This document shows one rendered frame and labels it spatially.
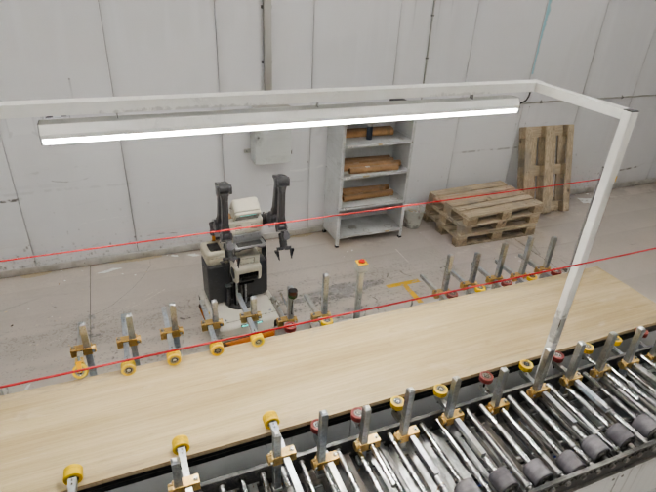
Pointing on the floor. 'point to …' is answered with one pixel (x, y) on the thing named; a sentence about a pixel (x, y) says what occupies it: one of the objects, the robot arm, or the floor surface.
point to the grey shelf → (350, 225)
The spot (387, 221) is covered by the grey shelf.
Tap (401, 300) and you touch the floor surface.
